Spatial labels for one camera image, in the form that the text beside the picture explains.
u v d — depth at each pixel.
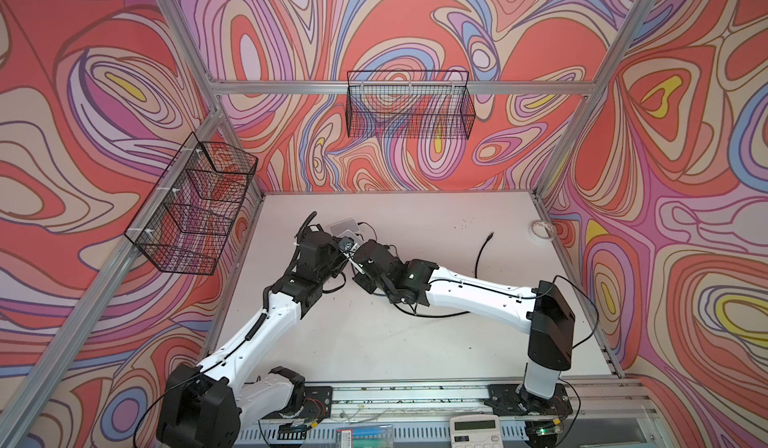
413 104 0.96
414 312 0.86
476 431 0.68
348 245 0.65
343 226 1.08
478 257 1.01
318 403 0.73
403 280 0.56
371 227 1.08
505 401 0.73
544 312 0.51
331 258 0.64
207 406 0.39
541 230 1.08
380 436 0.70
